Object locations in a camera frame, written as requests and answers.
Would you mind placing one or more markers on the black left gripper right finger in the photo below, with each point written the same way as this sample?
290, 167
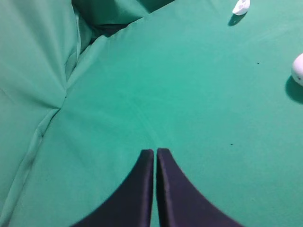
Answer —
179, 203

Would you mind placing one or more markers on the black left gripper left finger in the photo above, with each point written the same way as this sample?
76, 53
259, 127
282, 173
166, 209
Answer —
130, 205

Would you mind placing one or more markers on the white bluetooth earbud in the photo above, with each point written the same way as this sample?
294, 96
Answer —
297, 70

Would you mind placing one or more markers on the white earbud case lid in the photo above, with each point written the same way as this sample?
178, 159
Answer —
241, 7

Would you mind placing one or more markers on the green backdrop cloth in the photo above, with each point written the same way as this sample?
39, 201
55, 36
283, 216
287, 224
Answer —
41, 42

